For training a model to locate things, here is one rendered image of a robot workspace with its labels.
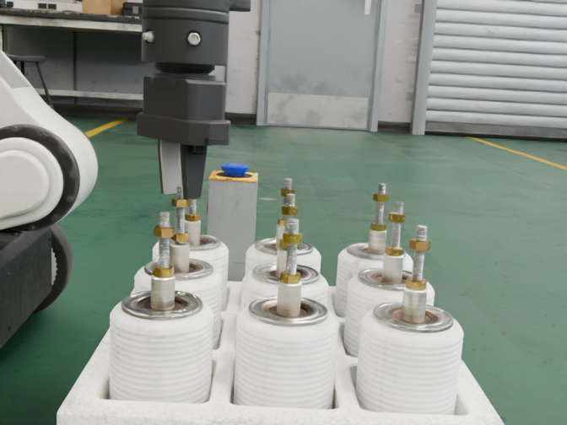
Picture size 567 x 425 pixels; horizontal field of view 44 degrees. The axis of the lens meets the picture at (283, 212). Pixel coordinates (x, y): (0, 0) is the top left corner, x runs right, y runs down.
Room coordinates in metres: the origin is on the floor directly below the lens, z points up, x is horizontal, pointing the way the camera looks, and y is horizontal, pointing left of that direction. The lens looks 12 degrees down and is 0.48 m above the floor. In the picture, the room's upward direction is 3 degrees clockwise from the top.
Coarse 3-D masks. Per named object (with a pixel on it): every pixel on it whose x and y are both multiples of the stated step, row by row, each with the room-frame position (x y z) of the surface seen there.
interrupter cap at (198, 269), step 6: (192, 258) 0.77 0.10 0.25; (150, 264) 0.74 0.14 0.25; (156, 264) 0.74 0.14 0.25; (192, 264) 0.75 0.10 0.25; (198, 264) 0.75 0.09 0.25; (204, 264) 0.75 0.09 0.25; (210, 264) 0.75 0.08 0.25; (144, 270) 0.72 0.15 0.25; (150, 270) 0.72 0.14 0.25; (192, 270) 0.74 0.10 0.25; (198, 270) 0.73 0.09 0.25; (204, 270) 0.73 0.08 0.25; (210, 270) 0.73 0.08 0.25; (180, 276) 0.70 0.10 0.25; (186, 276) 0.70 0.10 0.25; (192, 276) 0.70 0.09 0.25; (198, 276) 0.71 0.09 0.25; (204, 276) 0.71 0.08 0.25
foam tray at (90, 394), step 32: (224, 320) 0.78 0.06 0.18; (96, 352) 0.66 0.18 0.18; (224, 352) 0.68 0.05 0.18; (96, 384) 0.59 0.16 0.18; (224, 384) 0.61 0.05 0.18; (352, 384) 0.63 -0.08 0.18; (64, 416) 0.54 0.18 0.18; (96, 416) 0.54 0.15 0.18; (128, 416) 0.54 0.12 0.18; (160, 416) 0.54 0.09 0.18; (192, 416) 0.55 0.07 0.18; (224, 416) 0.55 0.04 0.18; (256, 416) 0.55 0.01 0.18; (288, 416) 0.55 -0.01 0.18; (320, 416) 0.56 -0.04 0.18; (352, 416) 0.56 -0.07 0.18; (384, 416) 0.56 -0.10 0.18; (416, 416) 0.57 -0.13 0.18; (448, 416) 0.57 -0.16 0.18; (480, 416) 0.58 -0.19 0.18
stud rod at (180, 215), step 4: (176, 188) 0.73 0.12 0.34; (180, 188) 0.73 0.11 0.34; (176, 192) 0.73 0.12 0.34; (180, 192) 0.73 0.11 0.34; (176, 196) 0.73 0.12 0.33; (180, 196) 0.73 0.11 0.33; (176, 208) 0.73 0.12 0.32; (180, 208) 0.73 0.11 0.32; (184, 208) 0.73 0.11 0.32; (176, 212) 0.73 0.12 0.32; (180, 212) 0.73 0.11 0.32; (184, 212) 0.73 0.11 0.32; (176, 216) 0.73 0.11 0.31; (180, 216) 0.73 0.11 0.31; (184, 216) 0.74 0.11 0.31; (176, 220) 0.73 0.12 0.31; (180, 220) 0.73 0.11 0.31; (184, 220) 0.74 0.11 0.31; (176, 224) 0.73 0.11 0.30; (180, 224) 0.73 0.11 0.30; (184, 224) 0.74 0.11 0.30; (176, 228) 0.73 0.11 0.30; (180, 228) 0.73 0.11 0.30; (184, 228) 0.74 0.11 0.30; (176, 232) 0.73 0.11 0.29; (180, 232) 0.73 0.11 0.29; (184, 232) 0.74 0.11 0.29; (176, 244) 0.73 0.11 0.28; (180, 244) 0.73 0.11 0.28
